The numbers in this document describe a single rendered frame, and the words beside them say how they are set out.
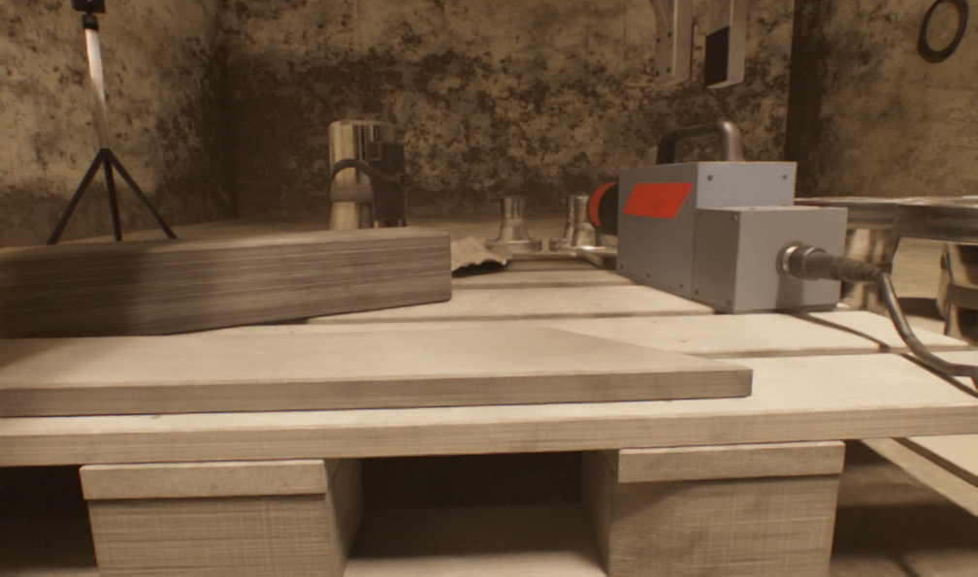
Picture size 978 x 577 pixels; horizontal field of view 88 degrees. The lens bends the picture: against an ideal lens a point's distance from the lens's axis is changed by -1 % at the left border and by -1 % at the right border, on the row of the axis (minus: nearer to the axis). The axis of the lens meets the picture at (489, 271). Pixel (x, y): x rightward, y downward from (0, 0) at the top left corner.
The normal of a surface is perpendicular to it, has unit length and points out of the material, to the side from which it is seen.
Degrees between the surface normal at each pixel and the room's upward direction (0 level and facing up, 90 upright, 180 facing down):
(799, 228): 90
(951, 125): 90
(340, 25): 90
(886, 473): 0
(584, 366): 0
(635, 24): 90
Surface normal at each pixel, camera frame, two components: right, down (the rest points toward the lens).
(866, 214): -0.48, 0.15
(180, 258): 0.46, 0.14
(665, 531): -0.21, 0.16
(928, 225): -0.99, 0.03
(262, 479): 0.04, 0.16
